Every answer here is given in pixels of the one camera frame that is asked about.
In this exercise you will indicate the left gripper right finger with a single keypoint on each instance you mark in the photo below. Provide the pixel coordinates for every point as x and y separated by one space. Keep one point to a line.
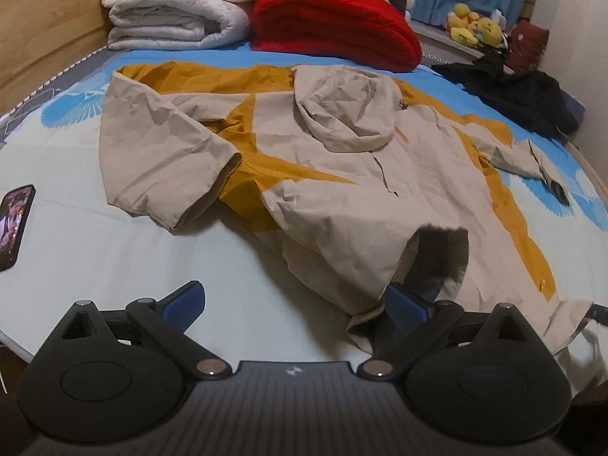
421 340

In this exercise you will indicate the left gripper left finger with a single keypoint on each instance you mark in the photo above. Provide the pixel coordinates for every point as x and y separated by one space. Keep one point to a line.
146 341

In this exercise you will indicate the beige and mustard hooded jacket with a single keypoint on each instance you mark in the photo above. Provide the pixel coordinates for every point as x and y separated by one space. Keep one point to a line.
354 178

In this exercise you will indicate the blue patterned bed sheet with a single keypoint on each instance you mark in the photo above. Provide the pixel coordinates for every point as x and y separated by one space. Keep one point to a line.
76 246

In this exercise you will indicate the black smartphone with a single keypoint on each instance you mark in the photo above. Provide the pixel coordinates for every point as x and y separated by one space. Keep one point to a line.
15 209

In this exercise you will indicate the black garment pile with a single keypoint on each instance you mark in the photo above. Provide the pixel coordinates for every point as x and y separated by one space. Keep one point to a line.
532 99

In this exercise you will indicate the yellow plush toys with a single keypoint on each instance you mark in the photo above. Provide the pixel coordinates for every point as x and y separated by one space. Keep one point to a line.
470 29

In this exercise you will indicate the dark red plush toy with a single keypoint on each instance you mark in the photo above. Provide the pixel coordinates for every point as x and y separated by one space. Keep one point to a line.
527 46

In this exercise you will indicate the red folded blanket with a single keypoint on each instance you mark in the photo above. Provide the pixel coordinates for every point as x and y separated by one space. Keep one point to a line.
368 32

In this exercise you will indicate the white folded quilt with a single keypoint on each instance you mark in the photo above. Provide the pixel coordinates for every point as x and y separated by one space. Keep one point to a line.
175 25

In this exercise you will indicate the wooden headboard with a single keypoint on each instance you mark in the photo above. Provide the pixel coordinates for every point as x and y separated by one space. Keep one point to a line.
40 38

